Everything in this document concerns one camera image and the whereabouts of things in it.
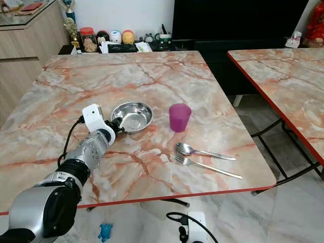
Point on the flat black box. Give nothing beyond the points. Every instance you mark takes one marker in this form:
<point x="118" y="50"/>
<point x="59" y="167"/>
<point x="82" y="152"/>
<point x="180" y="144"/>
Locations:
<point x="122" y="48"/>

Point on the round white figurine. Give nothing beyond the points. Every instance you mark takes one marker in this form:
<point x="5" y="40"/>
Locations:
<point x="116" y="37"/>

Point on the green and white mug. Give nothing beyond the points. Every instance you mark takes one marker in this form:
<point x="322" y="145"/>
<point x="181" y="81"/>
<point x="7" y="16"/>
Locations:
<point x="164" y="40"/>

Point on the red flat book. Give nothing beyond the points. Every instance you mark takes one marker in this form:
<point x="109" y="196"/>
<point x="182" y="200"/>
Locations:
<point x="31" y="7"/>

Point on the blue and gold trophy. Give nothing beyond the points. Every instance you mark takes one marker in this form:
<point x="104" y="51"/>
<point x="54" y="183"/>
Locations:
<point x="69" y="10"/>

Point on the small green frog figure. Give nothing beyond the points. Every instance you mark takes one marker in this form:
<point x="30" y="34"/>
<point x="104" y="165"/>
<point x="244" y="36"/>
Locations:
<point x="149" y="37"/>

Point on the small blue toy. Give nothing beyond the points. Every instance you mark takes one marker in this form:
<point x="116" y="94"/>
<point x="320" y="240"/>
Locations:
<point x="106" y="232"/>

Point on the stainless steel bowl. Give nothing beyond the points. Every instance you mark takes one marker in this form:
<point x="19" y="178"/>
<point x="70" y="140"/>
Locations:
<point x="134" y="116"/>

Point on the small gold trophy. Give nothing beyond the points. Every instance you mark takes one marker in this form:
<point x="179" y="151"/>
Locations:
<point x="71" y="31"/>

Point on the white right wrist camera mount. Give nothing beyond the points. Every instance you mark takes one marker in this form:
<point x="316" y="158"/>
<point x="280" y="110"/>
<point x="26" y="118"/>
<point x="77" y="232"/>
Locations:
<point x="197" y="227"/>

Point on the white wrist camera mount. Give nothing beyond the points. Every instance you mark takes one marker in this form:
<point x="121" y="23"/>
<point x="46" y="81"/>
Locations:
<point x="94" y="119"/>
<point x="197" y="227"/>

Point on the white green paper packet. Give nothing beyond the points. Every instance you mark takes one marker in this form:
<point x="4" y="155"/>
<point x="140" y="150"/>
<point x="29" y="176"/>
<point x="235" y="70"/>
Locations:
<point x="143" y="47"/>

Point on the stainless steel spoon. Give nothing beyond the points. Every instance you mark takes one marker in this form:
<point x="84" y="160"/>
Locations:
<point x="185" y="148"/>

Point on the purple plastic cup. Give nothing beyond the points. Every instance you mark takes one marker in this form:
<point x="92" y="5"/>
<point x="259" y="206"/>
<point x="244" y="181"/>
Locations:
<point x="179" y="119"/>

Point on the round orange figurine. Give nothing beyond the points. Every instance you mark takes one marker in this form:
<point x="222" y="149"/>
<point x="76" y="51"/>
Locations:
<point x="128" y="36"/>

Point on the red figure ornament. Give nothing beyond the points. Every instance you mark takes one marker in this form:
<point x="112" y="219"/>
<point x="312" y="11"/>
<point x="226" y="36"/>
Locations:
<point x="315" y="28"/>

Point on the light wooden cabinet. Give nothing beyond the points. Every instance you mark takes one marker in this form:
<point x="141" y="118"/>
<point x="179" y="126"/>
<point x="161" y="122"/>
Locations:
<point x="25" y="61"/>

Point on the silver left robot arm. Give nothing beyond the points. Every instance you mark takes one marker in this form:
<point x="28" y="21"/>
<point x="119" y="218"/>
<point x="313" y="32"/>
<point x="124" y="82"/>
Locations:
<point x="48" y="207"/>

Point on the round black figurine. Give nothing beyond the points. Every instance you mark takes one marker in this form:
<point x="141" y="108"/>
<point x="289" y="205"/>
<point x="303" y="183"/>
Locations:
<point x="103" y="36"/>

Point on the white and pink doll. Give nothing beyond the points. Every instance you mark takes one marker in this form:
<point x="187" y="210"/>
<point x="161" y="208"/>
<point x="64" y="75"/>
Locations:
<point x="293" y="39"/>

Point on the marble pattern table red edge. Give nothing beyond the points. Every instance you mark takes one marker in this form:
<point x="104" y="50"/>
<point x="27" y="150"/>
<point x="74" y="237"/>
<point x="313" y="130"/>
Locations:
<point x="283" y="81"/>
<point x="131" y="76"/>

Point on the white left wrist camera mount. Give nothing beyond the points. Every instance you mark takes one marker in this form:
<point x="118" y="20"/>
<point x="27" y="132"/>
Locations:
<point x="94" y="119"/>

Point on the red lid snack jar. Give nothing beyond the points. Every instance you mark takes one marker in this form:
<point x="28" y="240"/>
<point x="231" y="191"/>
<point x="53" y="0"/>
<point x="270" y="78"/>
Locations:
<point x="88" y="40"/>

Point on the crumpled white tissue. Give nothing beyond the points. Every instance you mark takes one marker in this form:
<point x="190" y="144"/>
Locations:
<point x="105" y="47"/>

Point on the stainless steel fork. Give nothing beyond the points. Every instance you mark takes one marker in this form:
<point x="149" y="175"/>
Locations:
<point x="207" y="167"/>

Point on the black television screen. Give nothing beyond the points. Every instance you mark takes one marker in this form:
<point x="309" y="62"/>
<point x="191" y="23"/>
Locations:
<point x="238" y="19"/>

